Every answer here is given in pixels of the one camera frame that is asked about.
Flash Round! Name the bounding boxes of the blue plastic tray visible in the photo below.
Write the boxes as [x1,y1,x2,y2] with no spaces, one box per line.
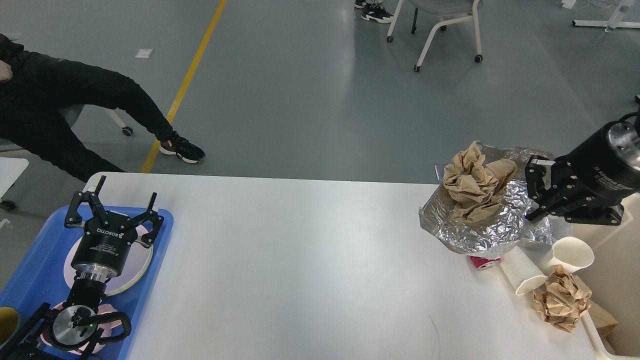
[0,206,174,360]

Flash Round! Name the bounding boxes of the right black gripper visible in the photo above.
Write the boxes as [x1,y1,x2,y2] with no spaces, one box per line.
[525,120,640,226]

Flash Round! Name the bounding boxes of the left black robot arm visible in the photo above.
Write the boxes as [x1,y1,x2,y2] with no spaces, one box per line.
[1,176,172,360]

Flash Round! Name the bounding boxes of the seated person in black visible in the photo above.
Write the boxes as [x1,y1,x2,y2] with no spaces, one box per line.
[0,35,174,182]

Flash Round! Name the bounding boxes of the crushed red can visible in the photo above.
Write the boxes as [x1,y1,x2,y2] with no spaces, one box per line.
[469,256,502,271]

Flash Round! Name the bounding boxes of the back crumpled foil container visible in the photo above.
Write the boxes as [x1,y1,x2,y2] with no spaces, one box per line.
[518,215,573,250]

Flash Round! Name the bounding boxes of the black sneakers at top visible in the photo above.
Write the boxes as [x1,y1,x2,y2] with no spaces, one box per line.
[353,0,394,24]

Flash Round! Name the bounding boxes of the white stand base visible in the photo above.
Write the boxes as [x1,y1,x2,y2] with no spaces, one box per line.
[571,0,640,32]

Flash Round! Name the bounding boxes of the white side table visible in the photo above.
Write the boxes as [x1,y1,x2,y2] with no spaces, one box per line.
[0,156,29,212]

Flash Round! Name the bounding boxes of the light green plate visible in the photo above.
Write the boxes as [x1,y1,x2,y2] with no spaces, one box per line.
[120,255,153,297]

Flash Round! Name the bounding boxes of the brown paper ball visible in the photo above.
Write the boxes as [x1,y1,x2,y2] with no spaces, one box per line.
[443,141,517,224]

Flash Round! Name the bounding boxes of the foil tray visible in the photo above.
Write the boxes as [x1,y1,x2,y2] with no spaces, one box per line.
[419,142,553,259]

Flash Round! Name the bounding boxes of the dark teal cup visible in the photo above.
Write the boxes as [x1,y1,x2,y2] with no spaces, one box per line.
[0,306,20,346]

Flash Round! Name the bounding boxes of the lying white paper cup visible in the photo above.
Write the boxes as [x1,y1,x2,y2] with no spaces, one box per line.
[499,246,548,296]

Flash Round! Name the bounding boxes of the left floor socket cover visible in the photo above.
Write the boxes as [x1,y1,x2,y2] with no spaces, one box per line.
[434,164,446,182]

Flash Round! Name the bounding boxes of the pink plate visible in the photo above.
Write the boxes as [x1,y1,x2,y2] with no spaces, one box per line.
[62,238,153,297]

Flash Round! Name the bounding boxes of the brown paper bag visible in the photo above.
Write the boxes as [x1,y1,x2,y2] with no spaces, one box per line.
[573,275,619,339]

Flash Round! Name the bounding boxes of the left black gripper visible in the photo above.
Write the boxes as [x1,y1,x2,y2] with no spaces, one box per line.
[63,175,165,279]

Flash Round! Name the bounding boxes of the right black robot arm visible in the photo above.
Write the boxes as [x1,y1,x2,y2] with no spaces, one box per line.
[525,111,640,226]

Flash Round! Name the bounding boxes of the crumpled brown paper scrap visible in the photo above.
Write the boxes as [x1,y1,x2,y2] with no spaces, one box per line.
[531,264,592,333]

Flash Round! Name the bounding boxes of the white plastic bin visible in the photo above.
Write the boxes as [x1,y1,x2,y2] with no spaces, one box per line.
[572,194,640,360]

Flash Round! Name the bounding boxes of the white frame office chair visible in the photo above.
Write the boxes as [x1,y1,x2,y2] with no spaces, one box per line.
[409,0,483,73]

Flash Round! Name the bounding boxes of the black sneaker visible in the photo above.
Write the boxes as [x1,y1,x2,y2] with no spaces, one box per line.
[159,131,206,164]

